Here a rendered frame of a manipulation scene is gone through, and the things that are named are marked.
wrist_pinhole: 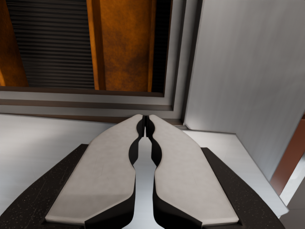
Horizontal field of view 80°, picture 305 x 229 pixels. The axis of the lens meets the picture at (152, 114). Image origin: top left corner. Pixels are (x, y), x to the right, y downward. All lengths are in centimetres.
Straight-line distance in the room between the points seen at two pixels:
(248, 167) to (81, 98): 16
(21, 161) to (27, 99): 5
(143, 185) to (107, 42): 21
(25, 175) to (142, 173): 10
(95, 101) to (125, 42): 15
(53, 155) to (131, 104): 8
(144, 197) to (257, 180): 11
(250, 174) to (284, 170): 6
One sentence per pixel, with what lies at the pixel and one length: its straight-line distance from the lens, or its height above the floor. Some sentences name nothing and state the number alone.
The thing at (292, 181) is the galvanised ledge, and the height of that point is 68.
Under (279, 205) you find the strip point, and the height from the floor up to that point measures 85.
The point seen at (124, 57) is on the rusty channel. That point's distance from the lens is 30.
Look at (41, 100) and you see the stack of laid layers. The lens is 18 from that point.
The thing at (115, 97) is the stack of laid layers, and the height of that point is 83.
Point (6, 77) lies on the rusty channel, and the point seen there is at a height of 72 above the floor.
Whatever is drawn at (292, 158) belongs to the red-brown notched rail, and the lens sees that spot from 24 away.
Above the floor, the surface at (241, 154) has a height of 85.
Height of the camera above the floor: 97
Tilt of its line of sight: 62 degrees down
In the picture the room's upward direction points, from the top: 177 degrees clockwise
